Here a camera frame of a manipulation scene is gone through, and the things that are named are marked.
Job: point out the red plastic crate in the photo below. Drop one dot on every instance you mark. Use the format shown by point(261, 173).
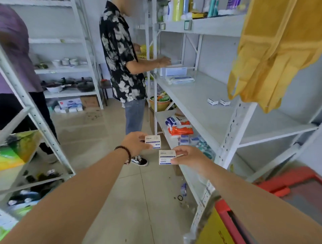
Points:
point(299, 183)

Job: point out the black white sneaker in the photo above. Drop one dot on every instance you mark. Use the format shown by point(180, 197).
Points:
point(140, 161)

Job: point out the person's right hand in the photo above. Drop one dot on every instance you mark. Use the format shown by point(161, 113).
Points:
point(192, 158)

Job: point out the teal packets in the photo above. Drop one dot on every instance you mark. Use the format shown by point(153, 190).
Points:
point(205, 149)

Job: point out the white metal kitchenware shelf unit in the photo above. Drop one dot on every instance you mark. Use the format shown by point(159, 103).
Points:
point(75, 69)

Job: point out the person's left thumb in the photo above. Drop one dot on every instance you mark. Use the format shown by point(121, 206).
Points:
point(141, 135)

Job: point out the dark packets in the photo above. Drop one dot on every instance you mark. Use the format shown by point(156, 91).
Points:
point(32, 186)

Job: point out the white cups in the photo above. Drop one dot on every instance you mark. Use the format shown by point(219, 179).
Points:
point(65, 61)

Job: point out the yellow hanging garment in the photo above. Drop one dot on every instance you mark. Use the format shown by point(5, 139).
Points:
point(274, 55)

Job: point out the white rectangular carton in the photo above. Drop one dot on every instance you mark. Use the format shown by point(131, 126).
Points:
point(174, 71)

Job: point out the person's right thumb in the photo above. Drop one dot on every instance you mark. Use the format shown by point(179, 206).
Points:
point(181, 150)

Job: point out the white blue-striped medicine box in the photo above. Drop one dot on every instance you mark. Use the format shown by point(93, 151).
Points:
point(154, 142)
point(166, 157)

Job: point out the yellow basket with goods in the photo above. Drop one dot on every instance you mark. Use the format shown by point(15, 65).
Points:
point(161, 103)

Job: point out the person's right forearm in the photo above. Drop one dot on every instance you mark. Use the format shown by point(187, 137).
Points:
point(259, 206)

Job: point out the person's left hand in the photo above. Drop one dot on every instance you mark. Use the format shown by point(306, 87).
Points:
point(134, 144)

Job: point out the orange packet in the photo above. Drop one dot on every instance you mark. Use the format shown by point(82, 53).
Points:
point(181, 129)

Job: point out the blue wrapper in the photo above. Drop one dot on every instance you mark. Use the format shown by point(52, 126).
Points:
point(184, 189)

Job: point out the yellow package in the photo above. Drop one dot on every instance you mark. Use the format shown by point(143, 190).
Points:
point(216, 231)

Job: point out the blue white tissue packs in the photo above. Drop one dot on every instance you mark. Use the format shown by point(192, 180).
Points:
point(187, 140)

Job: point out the black wok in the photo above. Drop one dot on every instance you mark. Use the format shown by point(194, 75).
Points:
point(85, 86)

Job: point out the white blue cardboard box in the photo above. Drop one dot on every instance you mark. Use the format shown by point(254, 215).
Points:
point(70, 103)

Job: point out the white bowl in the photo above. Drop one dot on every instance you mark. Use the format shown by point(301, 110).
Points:
point(54, 88)

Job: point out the person's left forearm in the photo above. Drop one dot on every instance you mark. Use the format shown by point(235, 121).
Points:
point(68, 201)

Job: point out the green yellow packet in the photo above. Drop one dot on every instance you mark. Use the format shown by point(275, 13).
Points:
point(17, 148)

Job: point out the large white metal shelf unit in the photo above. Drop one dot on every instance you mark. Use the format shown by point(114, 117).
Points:
point(201, 100)

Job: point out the blue white packet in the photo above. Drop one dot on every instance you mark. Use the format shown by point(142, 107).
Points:
point(173, 121)

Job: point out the small white box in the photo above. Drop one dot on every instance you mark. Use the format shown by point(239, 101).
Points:
point(224, 102)
point(212, 101)

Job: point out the row of bottles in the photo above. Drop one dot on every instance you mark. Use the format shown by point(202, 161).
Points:
point(198, 8)

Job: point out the brown cardboard box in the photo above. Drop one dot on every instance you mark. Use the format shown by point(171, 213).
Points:
point(89, 102)

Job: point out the white blue tissue pack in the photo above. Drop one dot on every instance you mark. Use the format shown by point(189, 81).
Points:
point(181, 80)

